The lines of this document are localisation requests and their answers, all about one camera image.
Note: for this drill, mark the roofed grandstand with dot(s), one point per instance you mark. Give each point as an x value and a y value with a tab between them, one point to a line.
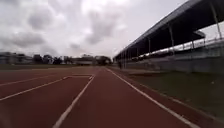
186	40

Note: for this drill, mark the red running track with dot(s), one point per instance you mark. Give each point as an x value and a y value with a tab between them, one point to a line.
100	103

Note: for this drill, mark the infield grass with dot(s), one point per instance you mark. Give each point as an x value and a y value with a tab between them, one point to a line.
30	66

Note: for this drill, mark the distant row of trees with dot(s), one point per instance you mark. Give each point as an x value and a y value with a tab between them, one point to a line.
50	59

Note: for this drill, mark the grass strip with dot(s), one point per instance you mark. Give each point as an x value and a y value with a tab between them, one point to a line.
186	88

